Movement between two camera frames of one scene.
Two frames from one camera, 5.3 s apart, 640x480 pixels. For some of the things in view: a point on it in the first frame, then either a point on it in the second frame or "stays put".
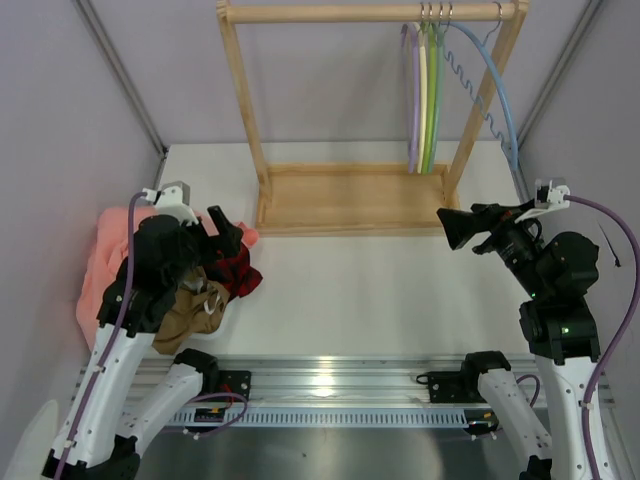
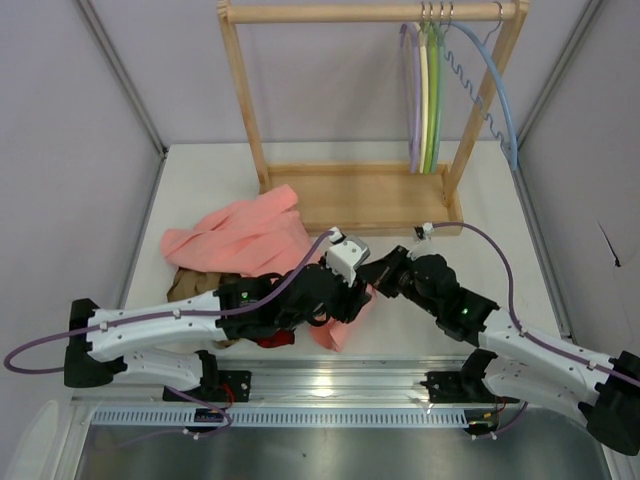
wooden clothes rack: (366, 199) stays put
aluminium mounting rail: (329, 380) stays put
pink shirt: (106, 250) to (263, 233)
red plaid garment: (235, 272) to (282, 337)
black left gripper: (211, 236) to (355, 298)
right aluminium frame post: (559, 72) stays put
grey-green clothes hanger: (440, 38) stays put
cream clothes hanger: (422, 40) stays put
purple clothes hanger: (410, 44) stays put
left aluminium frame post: (126, 81) stays put
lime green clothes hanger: (431, 79) stays put
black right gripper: (489, 229) to (392, 273)
